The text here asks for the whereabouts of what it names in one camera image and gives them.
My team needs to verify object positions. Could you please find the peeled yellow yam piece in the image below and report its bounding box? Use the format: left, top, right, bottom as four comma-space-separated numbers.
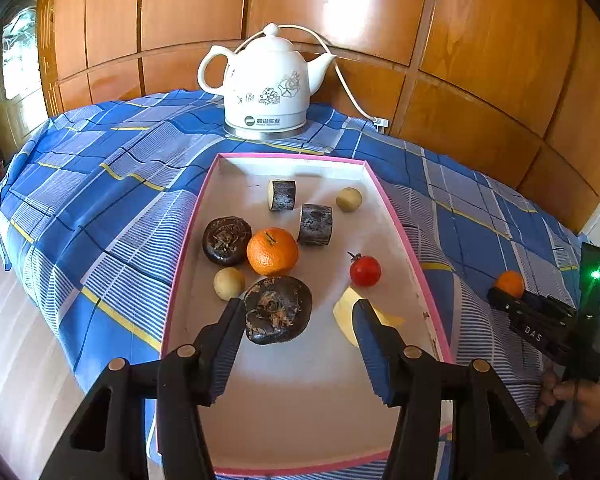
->
332, 285, 406, 348

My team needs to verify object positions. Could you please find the blue plaid cloth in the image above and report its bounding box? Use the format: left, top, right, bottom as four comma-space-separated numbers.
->
0, 89, 586, 480

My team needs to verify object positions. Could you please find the small dark dried fruit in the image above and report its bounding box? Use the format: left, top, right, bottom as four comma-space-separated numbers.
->
202, 216, 253, 267

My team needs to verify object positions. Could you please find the wooden wardrobe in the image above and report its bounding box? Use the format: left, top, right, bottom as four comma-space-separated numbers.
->
37, 0, 600, 233

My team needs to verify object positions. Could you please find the pink-edged white cardboard tray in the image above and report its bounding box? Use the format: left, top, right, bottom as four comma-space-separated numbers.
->
155, 152, 456, 478

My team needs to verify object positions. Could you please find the purple-skinned yam piece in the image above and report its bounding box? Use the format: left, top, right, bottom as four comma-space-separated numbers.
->
267, 179, 297, 212
297, 203, 334, 247

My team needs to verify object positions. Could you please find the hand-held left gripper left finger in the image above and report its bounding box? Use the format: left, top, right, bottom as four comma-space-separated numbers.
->
39, 297, 247, 480

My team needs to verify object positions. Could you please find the white floral ceramic kettle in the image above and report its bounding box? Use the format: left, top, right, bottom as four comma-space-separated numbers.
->
197, 22, 337, 131

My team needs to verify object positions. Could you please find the white power cord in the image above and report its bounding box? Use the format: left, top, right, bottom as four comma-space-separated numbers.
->
235, 24, 381, 123

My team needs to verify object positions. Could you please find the wooden glass door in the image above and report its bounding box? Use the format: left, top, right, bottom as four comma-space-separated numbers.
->
0, 0, 56, 161

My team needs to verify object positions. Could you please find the red cherry tomato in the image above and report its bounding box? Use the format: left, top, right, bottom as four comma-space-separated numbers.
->
347, 251, 382, 287

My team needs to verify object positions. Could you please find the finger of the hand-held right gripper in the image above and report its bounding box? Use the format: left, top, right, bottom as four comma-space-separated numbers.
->
487, 286, 531, 321

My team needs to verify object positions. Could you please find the silver kettle base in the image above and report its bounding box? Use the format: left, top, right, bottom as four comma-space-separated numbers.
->
224, 120, 308, 140

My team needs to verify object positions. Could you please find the large dark dried fruit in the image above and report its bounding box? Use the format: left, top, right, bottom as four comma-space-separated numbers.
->
243, 275, 313, 346

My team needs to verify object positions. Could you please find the tan longan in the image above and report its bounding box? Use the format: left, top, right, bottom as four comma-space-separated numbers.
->
213, 267, 246, 301
336, 187, 363, 212

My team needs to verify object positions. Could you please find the orange tangerine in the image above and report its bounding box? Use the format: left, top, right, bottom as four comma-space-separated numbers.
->
246, 227, 299, 277
495, 270, 526, 300

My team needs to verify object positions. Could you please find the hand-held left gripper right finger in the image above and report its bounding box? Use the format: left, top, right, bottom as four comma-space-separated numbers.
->
351, 298, 556, 480

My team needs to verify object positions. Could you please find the person's right hand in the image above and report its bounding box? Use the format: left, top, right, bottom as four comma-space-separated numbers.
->
537, 370, 600, 441

